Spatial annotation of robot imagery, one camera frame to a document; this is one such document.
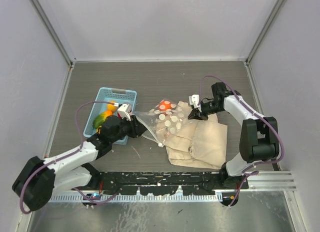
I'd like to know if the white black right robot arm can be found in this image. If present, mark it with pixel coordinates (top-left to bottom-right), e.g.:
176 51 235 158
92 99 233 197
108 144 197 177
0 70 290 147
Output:
188 82 280 189

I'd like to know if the black paint-chipped base rail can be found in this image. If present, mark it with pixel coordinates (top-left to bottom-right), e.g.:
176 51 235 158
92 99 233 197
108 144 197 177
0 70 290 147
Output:
78 171 244 196

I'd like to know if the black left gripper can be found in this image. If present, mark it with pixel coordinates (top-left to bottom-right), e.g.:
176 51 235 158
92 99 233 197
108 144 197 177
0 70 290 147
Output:
110 113 148 143

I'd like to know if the orange fake fruit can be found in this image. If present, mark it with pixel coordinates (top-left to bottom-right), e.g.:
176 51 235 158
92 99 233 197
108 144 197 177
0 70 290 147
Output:
158 100 172 111

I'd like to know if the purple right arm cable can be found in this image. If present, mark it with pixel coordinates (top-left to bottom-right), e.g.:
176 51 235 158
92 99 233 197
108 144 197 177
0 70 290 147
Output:
199 75 286 207

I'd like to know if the clear polka dot zip bag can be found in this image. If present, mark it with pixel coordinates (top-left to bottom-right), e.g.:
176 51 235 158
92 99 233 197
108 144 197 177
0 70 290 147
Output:
132 99 191 147

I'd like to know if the light blue slotted cable duct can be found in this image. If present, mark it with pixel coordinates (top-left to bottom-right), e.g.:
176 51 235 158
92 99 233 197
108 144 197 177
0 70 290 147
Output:
49 190 223 202

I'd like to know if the yellow fake lemon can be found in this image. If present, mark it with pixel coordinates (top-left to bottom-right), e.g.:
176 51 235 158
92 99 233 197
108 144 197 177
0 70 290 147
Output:
106 101 118 112

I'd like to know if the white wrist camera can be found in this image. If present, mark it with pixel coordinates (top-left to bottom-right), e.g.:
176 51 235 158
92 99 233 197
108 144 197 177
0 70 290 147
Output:
117 103 132 121
188 94 202 111

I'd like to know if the aluminium frame rail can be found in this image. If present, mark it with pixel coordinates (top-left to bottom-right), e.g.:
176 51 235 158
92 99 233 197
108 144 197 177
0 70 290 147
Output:
29 0 77 67

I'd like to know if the green fake fruit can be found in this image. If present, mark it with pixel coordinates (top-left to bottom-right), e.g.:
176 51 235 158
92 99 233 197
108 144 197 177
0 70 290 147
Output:
92 110 113 129

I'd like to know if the beige folded fabric garment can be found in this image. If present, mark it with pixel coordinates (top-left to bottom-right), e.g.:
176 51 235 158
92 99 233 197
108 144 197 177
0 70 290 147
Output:
165 114 228 170

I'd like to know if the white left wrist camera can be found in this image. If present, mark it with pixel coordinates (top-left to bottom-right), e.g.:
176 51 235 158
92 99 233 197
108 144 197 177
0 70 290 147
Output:
117 103 132 121

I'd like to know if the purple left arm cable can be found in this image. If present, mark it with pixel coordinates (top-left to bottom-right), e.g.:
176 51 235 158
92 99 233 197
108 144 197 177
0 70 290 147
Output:
19 100 121 214

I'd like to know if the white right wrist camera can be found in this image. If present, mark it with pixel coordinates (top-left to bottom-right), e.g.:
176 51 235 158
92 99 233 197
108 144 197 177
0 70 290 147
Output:
188 94 202 111

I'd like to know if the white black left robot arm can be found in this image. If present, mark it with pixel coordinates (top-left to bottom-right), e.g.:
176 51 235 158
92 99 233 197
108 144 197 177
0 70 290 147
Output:
12 115 147 214

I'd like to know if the light blue plastic basket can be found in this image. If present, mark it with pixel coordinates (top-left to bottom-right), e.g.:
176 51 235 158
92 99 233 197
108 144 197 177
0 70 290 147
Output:
83 87 137 138

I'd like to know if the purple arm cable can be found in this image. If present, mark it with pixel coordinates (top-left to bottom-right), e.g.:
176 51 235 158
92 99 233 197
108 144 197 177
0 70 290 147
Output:
199 75 286 207
19 100 121 214

